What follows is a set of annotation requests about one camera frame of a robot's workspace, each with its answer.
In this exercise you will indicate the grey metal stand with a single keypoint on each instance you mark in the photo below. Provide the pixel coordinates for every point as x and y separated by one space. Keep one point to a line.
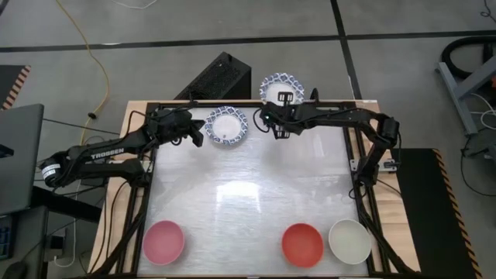
453 89

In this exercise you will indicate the black frame bracket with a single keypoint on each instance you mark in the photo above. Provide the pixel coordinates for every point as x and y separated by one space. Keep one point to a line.
314 94

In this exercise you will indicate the black aluminium table frame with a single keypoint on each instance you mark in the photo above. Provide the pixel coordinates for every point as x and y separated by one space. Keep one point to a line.
244 104

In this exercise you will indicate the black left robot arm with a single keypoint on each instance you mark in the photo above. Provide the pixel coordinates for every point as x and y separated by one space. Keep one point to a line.
104 153

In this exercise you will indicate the blue patterned paper bowl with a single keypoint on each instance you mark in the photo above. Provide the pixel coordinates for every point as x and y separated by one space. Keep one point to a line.
273 87
226 126

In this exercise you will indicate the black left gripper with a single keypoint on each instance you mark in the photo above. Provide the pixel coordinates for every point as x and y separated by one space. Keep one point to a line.
170 126

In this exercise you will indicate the black mesh box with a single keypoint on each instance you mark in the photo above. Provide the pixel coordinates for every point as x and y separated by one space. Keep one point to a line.
217 77

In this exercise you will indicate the grey flat panel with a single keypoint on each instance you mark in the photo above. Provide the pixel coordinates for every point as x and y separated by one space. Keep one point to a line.
19 162

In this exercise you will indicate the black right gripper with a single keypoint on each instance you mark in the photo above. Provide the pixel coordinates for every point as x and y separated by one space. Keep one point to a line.
283 118

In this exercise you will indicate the black hazard striped mat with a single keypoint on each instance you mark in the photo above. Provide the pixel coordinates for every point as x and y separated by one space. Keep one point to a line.
9 83
426 224

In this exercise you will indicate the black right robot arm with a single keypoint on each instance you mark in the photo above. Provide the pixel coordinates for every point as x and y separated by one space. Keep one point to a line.
341 114

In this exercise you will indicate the red plastic bowl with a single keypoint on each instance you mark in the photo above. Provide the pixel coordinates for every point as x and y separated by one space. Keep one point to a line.
302 245

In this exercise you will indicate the white plastic bowl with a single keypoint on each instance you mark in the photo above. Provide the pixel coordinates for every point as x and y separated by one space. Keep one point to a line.
350 241

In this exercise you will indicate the pink plastic bowl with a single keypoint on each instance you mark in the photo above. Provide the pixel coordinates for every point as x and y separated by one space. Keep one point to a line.
162 243

